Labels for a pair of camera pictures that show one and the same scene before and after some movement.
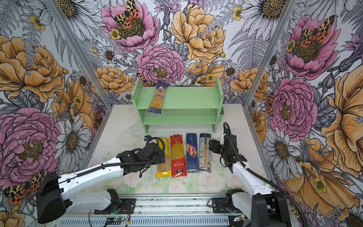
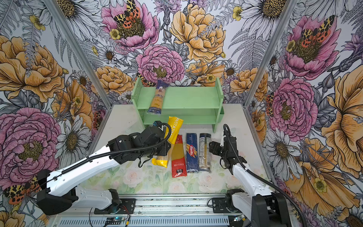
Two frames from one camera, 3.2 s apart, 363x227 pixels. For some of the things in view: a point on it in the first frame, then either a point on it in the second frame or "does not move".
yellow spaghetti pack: [164, 170] → [175, 123]
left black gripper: [156, 161] → [163, 150]
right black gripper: [214, 144] does not move
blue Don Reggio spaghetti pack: [158, 100] does not move
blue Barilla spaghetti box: [192, 152] does not move
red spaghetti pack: [178, 165] does not move
